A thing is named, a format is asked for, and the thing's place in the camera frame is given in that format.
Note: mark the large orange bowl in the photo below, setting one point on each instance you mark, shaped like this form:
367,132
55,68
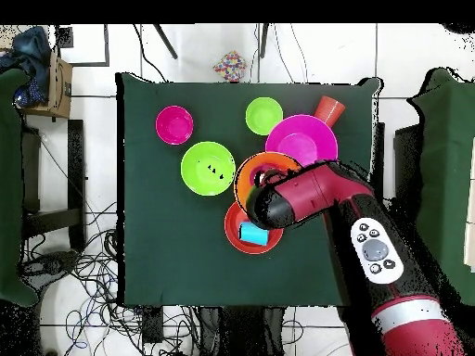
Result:
245,174

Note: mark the red-orange bowl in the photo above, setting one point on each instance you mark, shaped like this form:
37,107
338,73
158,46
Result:
233,226

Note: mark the blue cup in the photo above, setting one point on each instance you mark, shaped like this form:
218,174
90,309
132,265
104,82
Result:
254,233

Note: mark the large green bowl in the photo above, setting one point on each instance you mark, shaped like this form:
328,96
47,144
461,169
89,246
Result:
200,178

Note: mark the large pink bowl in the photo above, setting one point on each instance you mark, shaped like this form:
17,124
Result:
297,137

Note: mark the small green bowl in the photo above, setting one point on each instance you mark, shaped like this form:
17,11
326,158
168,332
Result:
264,116

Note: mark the red-orange cup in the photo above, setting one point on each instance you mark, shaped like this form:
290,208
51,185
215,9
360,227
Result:
330,109

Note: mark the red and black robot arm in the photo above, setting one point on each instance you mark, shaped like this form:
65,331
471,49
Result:
315,189

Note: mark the dark green table cloth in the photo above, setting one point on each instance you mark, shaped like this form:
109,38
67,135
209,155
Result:
167,259

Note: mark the small pink bowl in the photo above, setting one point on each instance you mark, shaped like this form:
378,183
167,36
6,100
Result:
174,125

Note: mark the colourful patterned box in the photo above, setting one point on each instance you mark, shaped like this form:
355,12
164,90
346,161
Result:
230,66

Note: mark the black power strip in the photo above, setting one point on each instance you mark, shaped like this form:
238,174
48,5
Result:
153,326

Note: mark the black tripod leg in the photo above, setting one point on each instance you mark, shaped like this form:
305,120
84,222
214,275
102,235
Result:
263,40
166,41

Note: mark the brown cardboard box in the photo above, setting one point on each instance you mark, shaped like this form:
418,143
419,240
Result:
61,92

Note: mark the green cloth covered side table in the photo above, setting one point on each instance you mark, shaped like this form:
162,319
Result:
9,185
445,167

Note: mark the blue cloth bundle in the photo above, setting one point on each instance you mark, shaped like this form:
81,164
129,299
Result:
31,48

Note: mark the black metal frame stand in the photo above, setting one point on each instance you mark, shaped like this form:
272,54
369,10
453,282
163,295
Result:
76,185
408,163

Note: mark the thin black square frame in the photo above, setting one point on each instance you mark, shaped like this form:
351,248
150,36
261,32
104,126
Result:
89,64

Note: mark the black pedestal leg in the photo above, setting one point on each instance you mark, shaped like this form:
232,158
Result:
48,265

